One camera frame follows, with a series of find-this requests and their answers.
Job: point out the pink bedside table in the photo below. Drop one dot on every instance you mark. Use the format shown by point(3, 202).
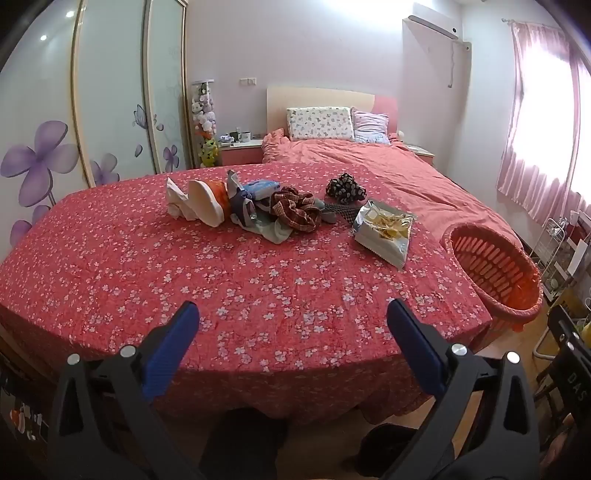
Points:
point(422, 151)

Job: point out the pink duvet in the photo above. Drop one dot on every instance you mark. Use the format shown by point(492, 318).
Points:
point(392, 175)

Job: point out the orange plastic basket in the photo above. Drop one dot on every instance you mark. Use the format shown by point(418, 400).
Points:
point(498, 272)

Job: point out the red floral blanket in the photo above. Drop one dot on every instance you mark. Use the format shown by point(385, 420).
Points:
point(184, 286)

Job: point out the black floral scrunchie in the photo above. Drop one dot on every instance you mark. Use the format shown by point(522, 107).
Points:
point(345, 188)

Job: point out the grey blue snack wrapper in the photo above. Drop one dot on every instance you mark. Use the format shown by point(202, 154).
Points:
point(240, 205)

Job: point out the brown plaid scrunchie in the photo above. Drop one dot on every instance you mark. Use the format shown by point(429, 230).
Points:
point(295, 210)

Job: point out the wardrobe with purple flowers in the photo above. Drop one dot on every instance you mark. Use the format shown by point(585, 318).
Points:
point(106, 92)

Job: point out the floral white pillow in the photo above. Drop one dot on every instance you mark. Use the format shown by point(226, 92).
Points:
point(319, 123)

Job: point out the blue tissue pack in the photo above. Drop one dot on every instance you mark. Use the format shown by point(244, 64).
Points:
point(261, 188)

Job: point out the black slipper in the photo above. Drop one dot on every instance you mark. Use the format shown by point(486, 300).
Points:
point(388, 447)

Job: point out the chip bag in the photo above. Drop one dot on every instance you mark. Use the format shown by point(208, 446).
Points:
point(383, 230)

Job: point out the beige pink headboard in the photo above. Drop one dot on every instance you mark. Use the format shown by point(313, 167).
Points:
point(318, 96)

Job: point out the white paper bag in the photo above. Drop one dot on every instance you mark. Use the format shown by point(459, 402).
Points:
point(578, 256)

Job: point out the pink curtain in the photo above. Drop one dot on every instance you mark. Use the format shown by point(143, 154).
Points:
point(531, 129)

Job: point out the clear tube of plush toys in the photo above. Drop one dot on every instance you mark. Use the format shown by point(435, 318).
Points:
point(205, 120)

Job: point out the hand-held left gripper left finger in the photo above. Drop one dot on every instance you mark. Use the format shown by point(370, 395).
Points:
point(171, 350)

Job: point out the pink nightstand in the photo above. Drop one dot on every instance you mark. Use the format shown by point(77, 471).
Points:
point(240, 154)

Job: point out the white tissue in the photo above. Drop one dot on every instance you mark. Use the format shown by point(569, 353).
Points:
point(178, 198)

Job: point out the pink striped pillow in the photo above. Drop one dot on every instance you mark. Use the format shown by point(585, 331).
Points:
point(371, 127)

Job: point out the light green fluffy sock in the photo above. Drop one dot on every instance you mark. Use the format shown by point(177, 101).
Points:
point(277, 230)

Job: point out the dark printed box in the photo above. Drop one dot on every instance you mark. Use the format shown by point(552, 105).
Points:
point(23, 415)

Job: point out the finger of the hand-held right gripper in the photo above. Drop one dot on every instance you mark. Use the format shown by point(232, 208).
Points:
point(568, 325)

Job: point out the white mug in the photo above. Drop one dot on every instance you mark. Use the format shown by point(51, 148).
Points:
point(244, 136)

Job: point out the white air conditioner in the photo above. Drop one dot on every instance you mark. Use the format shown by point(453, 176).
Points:
point(431, 25)

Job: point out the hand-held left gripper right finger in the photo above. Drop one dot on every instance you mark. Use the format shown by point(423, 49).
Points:
point(415, 350)

